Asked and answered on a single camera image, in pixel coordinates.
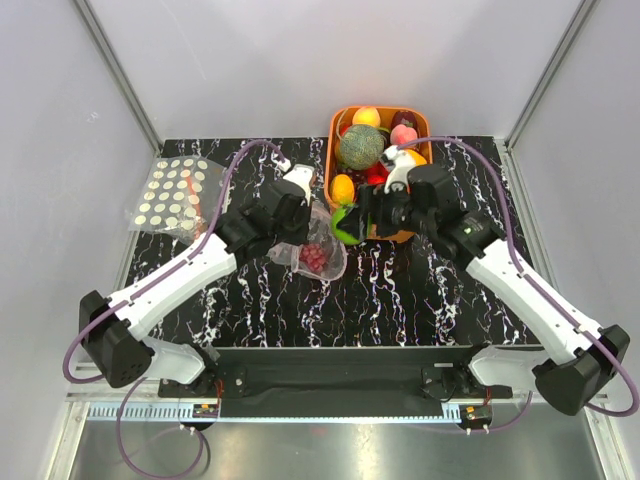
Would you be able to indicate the yellow dotted zip bag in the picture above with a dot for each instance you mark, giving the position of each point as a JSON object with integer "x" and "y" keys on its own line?
{"x": 178, "y": 197}

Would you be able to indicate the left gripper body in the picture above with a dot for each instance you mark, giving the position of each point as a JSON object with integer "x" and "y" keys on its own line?
{"x": 295, "y": 232}

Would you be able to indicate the green striped ball fruit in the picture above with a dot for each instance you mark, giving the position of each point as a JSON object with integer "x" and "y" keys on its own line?
{"x": 341, "y": 232}

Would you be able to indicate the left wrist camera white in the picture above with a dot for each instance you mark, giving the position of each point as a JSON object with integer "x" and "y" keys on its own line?
{"x": 301, "y": 175}

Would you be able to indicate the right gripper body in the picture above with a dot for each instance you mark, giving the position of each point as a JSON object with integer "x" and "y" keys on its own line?
{"x": 394, "y": 212}

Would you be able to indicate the pink dotted zip bag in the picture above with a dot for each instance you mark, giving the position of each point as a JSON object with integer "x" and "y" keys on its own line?
{"x": 319, "y": 233}

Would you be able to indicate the orange plastic basket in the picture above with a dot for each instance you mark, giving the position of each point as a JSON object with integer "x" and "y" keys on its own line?
{"x": 338, "y": 125}

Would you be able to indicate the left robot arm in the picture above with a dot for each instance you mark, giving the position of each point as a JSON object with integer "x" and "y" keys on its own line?
{"x": 116, "y": 329}

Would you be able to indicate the pink peach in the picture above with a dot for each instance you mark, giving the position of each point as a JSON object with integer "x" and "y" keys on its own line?
{"x": 402, "y": 134}

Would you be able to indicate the netted green melon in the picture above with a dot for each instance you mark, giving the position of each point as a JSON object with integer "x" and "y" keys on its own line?
{"x": 361, "y": 147}

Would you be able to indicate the yellow red peach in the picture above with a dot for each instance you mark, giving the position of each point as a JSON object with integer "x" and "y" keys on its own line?
{"x": 367, "y": 115}

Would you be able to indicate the purple grape bunch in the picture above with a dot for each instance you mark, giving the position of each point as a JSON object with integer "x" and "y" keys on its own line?
{"x": 313, "y": 257}

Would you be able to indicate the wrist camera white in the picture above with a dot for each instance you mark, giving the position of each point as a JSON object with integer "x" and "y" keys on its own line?
{"x": 301, "y": 175}
{"x": 398, "y": 163}

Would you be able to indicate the yellow green mango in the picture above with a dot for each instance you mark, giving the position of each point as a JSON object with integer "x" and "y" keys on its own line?
{"x": 342, "y": 190}

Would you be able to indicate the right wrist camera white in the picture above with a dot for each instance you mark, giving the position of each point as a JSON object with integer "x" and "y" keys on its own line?
{"x": 398, "y": 163}

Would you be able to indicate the dark red apple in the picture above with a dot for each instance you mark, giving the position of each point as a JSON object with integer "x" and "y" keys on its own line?
{"x": 405, "y": 118}

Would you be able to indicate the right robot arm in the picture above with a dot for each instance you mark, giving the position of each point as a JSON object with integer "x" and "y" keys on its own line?
{"x": 577, "y": 357}

